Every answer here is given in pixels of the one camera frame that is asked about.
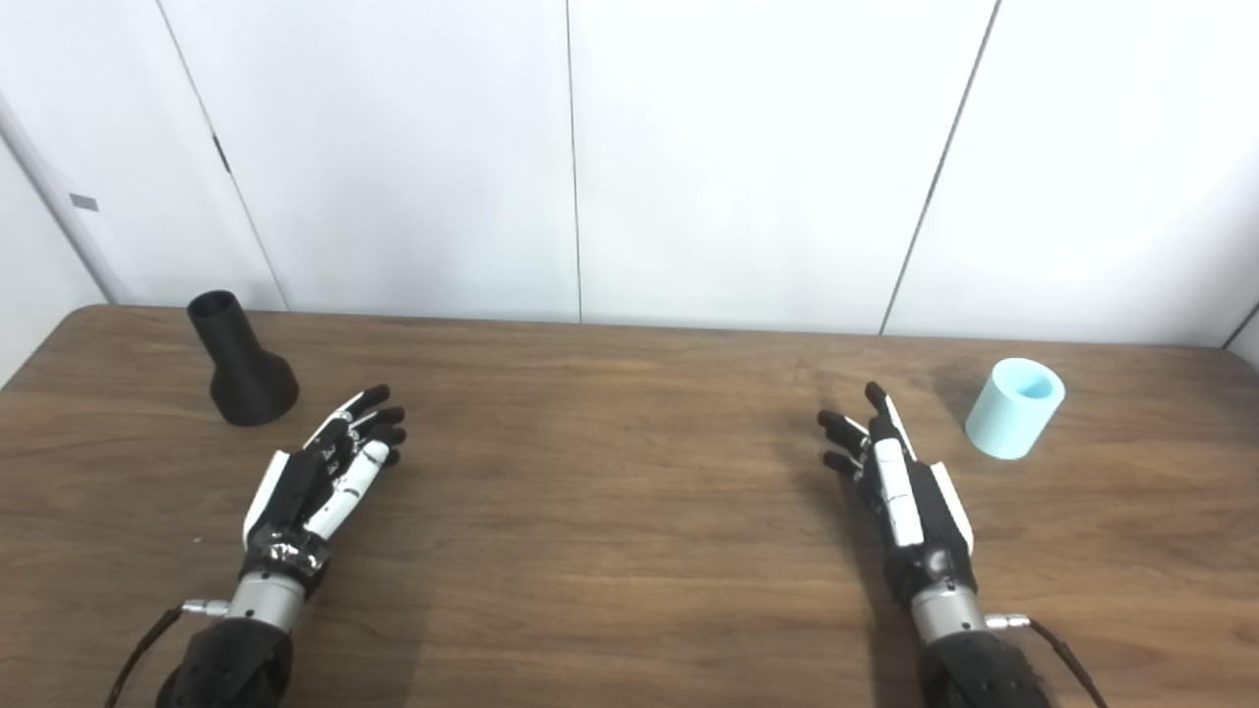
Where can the black flared nozzle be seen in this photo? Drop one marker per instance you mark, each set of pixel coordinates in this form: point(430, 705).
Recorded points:
point(246, 379)

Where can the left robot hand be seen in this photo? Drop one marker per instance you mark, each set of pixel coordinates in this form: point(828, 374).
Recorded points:
point(300, 492)

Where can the small grey wall label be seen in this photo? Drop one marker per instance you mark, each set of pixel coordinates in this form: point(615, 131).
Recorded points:
point(84, 202)

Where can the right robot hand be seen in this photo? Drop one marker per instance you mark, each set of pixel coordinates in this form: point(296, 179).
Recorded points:
point(915, 511)

